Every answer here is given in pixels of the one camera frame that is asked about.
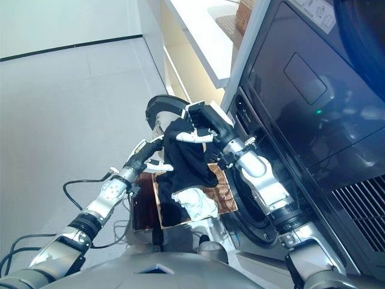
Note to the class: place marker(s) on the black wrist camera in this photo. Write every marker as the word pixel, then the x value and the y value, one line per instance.
pixel 227 161
pixel 134 190

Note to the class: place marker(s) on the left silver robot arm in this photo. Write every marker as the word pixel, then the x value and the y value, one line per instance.
pixel 102 204

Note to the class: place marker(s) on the small wicker box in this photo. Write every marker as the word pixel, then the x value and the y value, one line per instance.
pixel 245 13

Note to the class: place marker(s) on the white instruction label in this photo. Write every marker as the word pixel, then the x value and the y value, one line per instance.
pixel 319 13

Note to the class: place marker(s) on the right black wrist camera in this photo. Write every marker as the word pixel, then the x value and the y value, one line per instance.
pixel 227 161

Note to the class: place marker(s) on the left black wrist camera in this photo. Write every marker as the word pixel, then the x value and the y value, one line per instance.
pixel 134 190

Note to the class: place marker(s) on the left silver robot leg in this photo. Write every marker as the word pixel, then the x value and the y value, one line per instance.
pixel 158 239

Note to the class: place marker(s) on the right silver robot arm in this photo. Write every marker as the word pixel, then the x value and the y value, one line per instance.
pixel 264 180

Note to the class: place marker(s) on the white garment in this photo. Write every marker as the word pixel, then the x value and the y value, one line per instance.
pixel 195 204

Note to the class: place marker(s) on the silver robot leg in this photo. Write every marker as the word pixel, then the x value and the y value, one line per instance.
pixel 158 239
pixel 212 248

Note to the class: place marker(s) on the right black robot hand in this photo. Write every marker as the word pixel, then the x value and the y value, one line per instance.
pixel 210 120

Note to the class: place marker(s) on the silver robot torso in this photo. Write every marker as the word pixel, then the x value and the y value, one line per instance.
pixel 156 274

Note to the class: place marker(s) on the round glass washer door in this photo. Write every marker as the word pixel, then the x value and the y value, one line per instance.
pixel 162 103

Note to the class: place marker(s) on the right silver robot leg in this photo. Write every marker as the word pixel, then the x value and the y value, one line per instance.
pixel 212 248

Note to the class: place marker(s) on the wicker laundry basket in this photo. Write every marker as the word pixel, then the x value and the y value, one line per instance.
pixel 224 192

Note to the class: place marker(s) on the grey front-load washing machine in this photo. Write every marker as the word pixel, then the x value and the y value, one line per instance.
pixel 316 105

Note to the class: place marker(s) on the black garment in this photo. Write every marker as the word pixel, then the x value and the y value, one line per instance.
pixel 186 159
pixel 171 207

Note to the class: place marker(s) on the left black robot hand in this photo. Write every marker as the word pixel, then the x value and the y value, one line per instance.
pixel 141 156

